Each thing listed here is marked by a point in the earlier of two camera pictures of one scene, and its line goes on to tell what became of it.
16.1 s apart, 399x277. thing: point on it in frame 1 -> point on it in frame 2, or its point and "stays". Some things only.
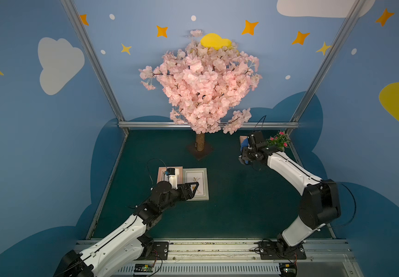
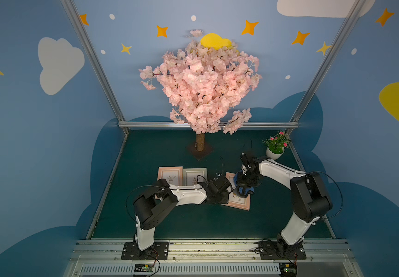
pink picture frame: [162, 177] stays
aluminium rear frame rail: [295, 125] stays
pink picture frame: [242, 138] -> [238, 202]
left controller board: [144, 268] stays
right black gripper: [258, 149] -> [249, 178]
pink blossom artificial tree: [203, 86] stays
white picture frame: [199, 175] stays
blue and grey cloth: [245, 143] -> [243, 189]
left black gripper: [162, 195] -> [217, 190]
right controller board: [288, 269] stays
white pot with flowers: [281, 140] stays
